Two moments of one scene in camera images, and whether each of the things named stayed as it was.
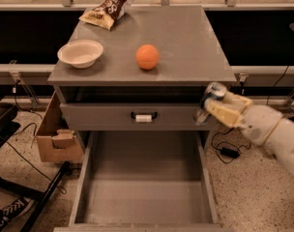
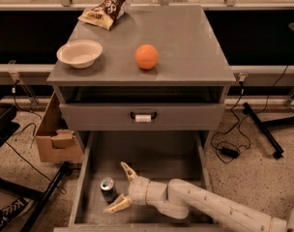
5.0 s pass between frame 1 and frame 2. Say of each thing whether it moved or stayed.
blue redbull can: moved
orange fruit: stayed
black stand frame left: stayed
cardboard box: stayed
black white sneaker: stayed
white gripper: moved
